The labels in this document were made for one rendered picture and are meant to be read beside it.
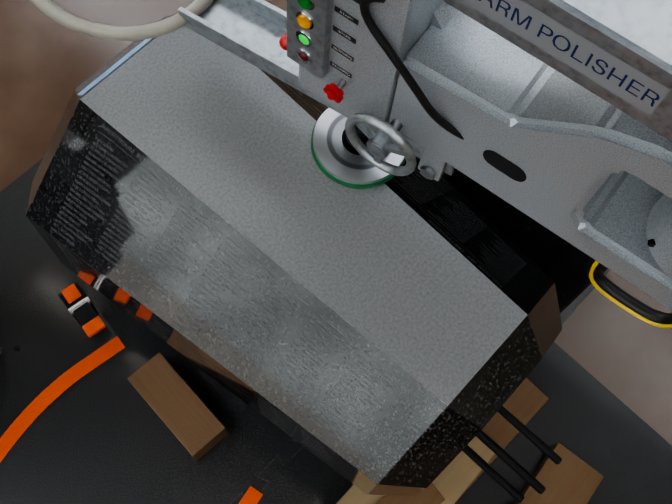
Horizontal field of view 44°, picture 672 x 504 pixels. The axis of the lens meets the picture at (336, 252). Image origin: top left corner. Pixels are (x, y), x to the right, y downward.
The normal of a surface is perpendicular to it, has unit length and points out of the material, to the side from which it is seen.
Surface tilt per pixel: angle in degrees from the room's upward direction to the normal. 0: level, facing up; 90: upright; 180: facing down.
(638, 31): 0
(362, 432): 45
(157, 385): 0
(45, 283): 0
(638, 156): 90
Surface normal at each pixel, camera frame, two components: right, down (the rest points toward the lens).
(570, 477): 0.05, -0.35
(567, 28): -0.58, 0.75
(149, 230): -0.42, 0.25
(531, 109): -0.48, -0.63
